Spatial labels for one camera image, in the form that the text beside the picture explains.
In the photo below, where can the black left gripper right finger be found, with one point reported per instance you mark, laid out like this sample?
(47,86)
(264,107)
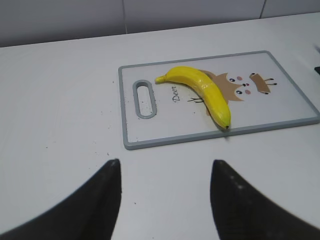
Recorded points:
(241,212)

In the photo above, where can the black knife stand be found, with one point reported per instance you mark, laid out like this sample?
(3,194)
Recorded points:
(317,68)

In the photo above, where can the white grey-rimmed cutting board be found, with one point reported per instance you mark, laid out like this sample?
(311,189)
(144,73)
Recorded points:
(261,96)

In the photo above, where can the yellow plastic banana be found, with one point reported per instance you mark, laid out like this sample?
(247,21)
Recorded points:
(205,88)

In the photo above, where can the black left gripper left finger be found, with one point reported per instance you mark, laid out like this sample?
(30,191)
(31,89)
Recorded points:
(89,213)

